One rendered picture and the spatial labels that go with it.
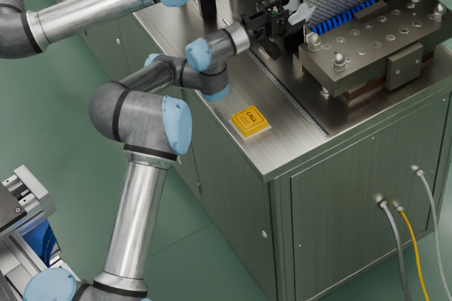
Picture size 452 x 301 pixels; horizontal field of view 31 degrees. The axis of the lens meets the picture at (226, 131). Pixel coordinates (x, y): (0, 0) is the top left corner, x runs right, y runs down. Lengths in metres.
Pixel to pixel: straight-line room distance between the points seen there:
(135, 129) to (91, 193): 1.53
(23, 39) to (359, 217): 1.19
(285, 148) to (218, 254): 0.97
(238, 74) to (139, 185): 0.66
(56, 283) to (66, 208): 1.45
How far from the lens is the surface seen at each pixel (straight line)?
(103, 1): 1.80
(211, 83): 2.09
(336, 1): 2.22
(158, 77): 2.02
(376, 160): 2.34
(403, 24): 2.23
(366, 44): 2.17
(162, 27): 2.45
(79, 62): 3.74
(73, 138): 3.44
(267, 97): 2.22
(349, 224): 2.52
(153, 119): 1.71
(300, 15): 2.13
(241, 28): 2.05
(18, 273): 2.22
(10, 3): 1.90
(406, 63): 2.19
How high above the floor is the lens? 2.53
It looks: 49 degrees down
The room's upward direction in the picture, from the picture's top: 7 degrees counter-clockwise
